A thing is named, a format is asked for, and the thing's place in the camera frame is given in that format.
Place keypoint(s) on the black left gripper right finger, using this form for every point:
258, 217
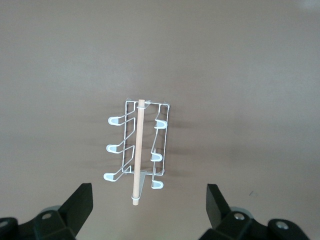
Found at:
225, 220

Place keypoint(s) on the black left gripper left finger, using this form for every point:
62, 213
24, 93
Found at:
67, 217

